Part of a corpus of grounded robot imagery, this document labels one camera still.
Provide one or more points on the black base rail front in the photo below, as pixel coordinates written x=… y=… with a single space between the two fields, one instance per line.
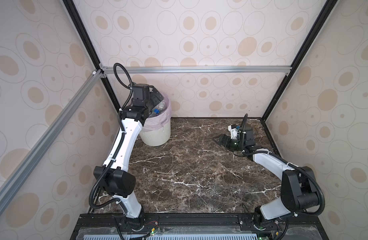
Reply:
x=196 y=227

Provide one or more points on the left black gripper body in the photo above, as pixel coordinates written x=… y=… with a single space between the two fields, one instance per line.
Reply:
x=154 y=100

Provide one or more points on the black frame post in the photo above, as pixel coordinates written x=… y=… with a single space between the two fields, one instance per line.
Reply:
x=90 y=49
x=305 y=47

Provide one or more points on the black frame post right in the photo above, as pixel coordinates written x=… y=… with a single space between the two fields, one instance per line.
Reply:
x=305 y=47

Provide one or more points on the Fiji bottle blue cap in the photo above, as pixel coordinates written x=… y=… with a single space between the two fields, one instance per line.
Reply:
x=155 y=113

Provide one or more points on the pink bin liner bag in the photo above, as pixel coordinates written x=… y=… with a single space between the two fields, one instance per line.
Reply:
x=153 y=124

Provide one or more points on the white plastic waste bin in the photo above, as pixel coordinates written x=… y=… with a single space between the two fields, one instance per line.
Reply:
x=158 y=137

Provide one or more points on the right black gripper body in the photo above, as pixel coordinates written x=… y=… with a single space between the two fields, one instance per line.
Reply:
x=232 y=144

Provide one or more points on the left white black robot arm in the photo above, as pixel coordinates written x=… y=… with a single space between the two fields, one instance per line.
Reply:
x=114 y=184

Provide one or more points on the black frame post left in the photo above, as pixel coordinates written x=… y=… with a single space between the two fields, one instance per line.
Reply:
x=90 y=49

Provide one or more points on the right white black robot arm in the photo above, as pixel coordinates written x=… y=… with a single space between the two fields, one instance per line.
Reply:
x=300 y=192

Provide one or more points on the horizontal aluminium rail back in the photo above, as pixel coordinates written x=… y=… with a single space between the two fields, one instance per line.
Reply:
x=209 y=70

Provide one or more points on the aluminium rail left wall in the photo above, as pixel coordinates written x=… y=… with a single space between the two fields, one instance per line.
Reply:
x=15 y=181

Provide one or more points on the clear bottle green band cap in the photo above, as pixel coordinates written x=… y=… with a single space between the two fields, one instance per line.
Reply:
x=161 y=106

